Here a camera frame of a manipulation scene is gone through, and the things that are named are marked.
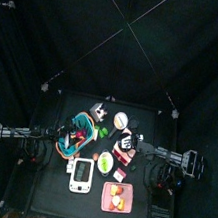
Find white toy pot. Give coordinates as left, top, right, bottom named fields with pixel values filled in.
left=94, top=148, right=118, bottom=179

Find yellow toy food piece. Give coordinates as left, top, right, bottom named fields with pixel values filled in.
left=109, top=184, right=120, bottom=198

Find small white block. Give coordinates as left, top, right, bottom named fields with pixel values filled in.
left=64, top=158, right=76, bottom=176

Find pink tray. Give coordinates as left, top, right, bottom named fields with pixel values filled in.
left=98, top=178, right=137, bottom=217

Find black round disc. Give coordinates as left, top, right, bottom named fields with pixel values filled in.
left=126, top=115, right=142, bottom=132

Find red toy in basket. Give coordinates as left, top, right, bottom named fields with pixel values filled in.
left=75, top=128, right=89, bottom=141

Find teal basket with orange rim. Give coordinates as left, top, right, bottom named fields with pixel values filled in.
left=53, top=107, right=99, bottom=164

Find orange red toy food piece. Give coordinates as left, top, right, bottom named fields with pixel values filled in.
left=115, top=185, right=126, bottom=197

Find white toy food piece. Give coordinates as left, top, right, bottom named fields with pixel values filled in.
left=110, top=194, right=122, bottom=208

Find white toy knife block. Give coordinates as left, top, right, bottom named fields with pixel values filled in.
left=88, top=100, right=111, bottom=125

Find small white red box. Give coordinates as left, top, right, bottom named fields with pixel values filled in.
left=112, top=167, right=128, bottom=184

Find white pan with black handle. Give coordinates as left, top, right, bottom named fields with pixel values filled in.
left=107, top=110, right=131, bottom=142

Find white toy scale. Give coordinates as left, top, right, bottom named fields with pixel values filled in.
left=67, top=156, right=97, bottom=196

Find green toy vegetable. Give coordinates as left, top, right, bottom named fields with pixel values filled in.
left=92, top=124, right=111, bottom=141

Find red wooden box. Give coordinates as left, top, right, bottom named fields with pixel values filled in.
left=109, top=126, right=142, bottom=169

